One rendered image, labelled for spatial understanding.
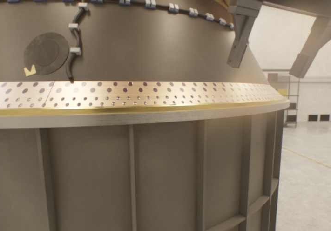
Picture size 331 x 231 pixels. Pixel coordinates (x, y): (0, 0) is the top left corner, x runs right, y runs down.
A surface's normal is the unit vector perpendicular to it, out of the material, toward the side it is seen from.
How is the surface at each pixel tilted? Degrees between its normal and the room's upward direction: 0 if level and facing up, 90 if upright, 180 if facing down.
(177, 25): 62
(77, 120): 90
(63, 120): 90
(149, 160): 90
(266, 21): 90
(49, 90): 43
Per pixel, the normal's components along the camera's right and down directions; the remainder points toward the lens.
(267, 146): -0.71, 0.10
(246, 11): 0.10, 0.51
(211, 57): 0.45, -0.37
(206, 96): 0.29, -0.65
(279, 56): 0.07, 0.12
